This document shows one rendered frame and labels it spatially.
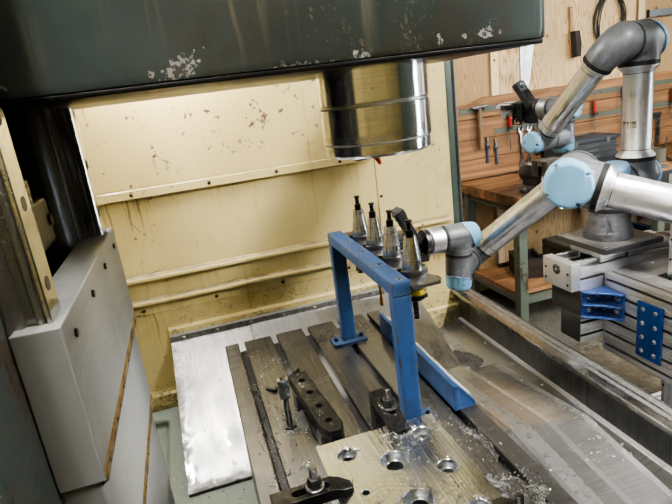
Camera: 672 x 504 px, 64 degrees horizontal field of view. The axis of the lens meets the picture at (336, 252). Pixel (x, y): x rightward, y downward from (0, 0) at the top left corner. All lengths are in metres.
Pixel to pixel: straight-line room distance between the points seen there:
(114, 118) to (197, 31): 1.15
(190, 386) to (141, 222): 0.54
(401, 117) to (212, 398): 1.21
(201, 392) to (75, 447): 1.16
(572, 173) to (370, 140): 0.72
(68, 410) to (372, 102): 0.50
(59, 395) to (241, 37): 0.42
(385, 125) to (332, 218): 1.16
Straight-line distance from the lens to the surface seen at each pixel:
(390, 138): 0.74
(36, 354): 0.59
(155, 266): 1.84
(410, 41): 0.70
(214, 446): 1.65
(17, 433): 0.58
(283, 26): 0.66
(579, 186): 1.37
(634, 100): 1.95
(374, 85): 0.73
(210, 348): 1.87
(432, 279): 1.08
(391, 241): 1.20
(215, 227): 1.81
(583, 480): 1.35
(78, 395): 0.60
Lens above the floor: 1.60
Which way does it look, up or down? 17 degrees down
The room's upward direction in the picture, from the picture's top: 7 degrees counter-clockwise
